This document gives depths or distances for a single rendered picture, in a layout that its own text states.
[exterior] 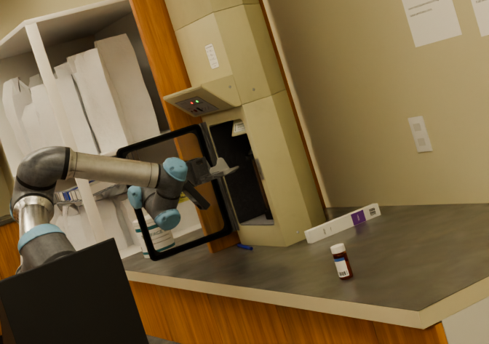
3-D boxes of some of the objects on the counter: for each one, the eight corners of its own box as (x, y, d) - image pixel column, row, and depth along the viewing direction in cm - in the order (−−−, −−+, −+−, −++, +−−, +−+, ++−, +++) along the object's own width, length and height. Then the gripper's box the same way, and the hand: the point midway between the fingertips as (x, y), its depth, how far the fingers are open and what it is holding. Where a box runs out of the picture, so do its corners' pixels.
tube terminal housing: (299, 220, 328) (236, 14, 322) (349, 220, 300) (280, -7, 293) (241, 244, 317) (173, 31, 311) (287, 246, 288) (213, 12, 282)
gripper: (181, 166, 281) (236, 147, 290) (158, 169, 298) (211, 151, 307) (189, 193, 282) (244, 172, 291) (167, 194, 299) (218, 175, 308)
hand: (229, 169), depth 299 cm, fingers open, 14 cm apart
